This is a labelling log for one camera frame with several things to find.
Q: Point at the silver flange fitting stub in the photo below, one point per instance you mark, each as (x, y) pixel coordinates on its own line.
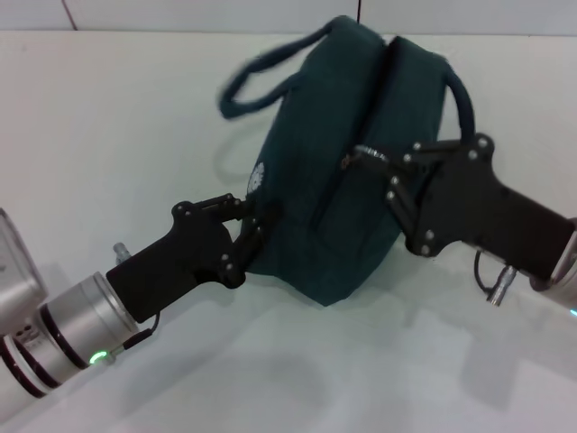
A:
(121, 252)

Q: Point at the dark teal lunch bag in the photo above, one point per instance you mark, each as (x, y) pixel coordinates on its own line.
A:
(324, 135)

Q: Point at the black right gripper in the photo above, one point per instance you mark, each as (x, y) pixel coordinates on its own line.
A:
(478, 203)

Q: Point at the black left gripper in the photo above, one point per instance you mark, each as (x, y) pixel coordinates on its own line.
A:
(180, 257)

